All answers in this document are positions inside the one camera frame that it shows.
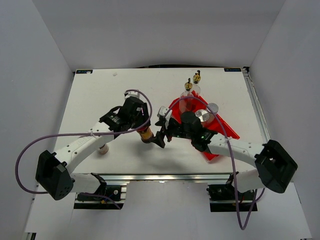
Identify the white-lid sauce jar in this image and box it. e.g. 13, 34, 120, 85
97, 144, 109, 155

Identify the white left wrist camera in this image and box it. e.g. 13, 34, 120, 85
124, 91, 140, 99

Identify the gold-cap oil bottle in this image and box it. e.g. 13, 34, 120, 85
191, 70, 201, 97
178, 78, 194, 114

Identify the red plastic organizer tray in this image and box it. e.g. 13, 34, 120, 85
165, 96, 240, 161

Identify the aluminium table frame rail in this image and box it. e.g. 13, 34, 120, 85
241, 66, 271, 143

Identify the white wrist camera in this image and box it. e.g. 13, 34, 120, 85
157, 106, 172, 119
124, 91, 140, 99

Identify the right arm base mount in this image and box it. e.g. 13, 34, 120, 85
206, 174, 255, 213

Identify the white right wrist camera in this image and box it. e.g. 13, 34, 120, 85
157, 106, 172, 119

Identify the silver-lid tall shaker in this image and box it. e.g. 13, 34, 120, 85
195, 109, 210, 127

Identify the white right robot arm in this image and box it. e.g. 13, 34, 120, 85
155, 108, 298, 200

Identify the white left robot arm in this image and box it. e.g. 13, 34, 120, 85
35, 96, 150, 201

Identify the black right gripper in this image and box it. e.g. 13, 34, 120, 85
148, 117, 194, 148

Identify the red-lid sauce jar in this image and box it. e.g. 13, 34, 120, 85
137, 126, 155, 144

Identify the right black table label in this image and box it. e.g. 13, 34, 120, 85
224, 67, 242, 73

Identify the black table corner label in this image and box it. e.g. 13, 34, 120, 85
75, 69, 93, 75

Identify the silver-lid small shaker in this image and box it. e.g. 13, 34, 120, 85
206, 102, 219, 114

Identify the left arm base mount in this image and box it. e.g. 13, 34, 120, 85
73, 173, 127, 210

